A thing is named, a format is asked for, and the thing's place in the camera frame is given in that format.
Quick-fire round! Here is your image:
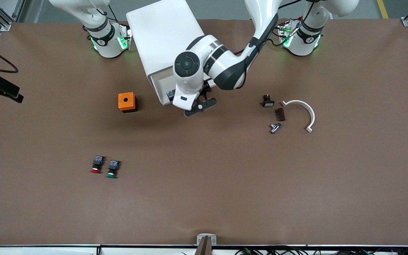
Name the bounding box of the white half-ring pipe clamp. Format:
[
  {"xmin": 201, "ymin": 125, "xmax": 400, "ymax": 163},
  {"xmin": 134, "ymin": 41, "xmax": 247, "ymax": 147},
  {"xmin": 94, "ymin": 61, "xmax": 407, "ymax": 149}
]
[{"xmin": 280, "ymin": 100, "xmax": 316, "ymax": 133}]

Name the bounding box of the black cable bundle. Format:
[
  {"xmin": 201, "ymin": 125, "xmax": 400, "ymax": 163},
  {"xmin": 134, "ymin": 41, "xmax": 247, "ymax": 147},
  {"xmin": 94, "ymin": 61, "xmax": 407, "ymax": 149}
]
[{"xmin": 181, "ymin": 246, "xmax": 408, "ymax": 255}]

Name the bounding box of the red push button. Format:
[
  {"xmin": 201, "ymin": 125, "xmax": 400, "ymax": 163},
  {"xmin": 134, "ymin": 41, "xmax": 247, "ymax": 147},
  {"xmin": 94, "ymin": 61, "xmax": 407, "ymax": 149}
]
[{"xmin": 90, "ymin": 155, "xmax": 105, "ymax": 174}]

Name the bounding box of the white table edge frame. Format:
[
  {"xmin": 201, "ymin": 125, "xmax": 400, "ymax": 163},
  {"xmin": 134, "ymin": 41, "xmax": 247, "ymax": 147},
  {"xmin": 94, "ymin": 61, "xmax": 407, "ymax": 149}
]
[{"xmin": 0, "ymin": 244, "xmax": 408, "ymax": 255}]

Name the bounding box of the grey table edge bracket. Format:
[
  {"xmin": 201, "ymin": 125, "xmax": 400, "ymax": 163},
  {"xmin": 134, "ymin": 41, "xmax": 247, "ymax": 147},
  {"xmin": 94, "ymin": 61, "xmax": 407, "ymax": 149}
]
[{"xmin": 197, "ymin": 233, "xmax": 217, "ymax": 255}]

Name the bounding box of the green push button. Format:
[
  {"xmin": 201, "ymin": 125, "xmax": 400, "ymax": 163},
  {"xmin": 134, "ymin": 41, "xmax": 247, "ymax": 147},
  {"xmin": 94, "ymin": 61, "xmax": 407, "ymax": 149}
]
[{"xmin": 106, "ymin": 160, "xmax": 121, "ymax": 179}]

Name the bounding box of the orange button enclosure box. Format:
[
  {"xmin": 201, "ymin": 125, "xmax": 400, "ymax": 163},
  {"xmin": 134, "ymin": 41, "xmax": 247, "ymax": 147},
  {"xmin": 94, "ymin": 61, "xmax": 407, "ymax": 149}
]
[{"xmin": 118, "ymin": 92, "xmax": 137, "ymax": 113}]

